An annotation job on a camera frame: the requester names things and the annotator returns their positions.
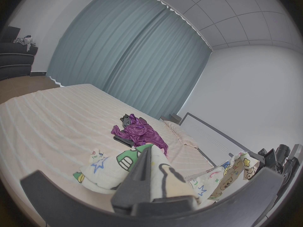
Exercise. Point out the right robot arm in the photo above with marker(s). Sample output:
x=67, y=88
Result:
x=283, y=152

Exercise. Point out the bed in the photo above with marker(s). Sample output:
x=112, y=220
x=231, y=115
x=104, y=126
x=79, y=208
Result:
x=59, y=117

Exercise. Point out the grey crumpled cloth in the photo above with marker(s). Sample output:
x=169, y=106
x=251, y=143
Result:
x=23, y=41

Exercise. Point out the blue-green curtain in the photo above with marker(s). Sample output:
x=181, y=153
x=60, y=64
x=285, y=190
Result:
x=130, y=55

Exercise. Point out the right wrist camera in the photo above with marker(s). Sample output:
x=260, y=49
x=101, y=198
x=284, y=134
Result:
x=262, y=151

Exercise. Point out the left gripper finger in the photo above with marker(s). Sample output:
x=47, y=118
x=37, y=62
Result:
x=137, y=185

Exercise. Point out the pile of clothes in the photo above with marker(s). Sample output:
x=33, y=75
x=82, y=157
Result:
x=142, y=131

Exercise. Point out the white printed pyjama top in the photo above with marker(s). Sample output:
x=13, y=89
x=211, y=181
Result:
x=106, y=169

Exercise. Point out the cream pillow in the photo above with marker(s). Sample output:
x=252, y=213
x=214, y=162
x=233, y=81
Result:
x=182, y=133

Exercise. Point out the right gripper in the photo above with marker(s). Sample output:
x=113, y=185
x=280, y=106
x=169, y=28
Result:
x=268, y=159

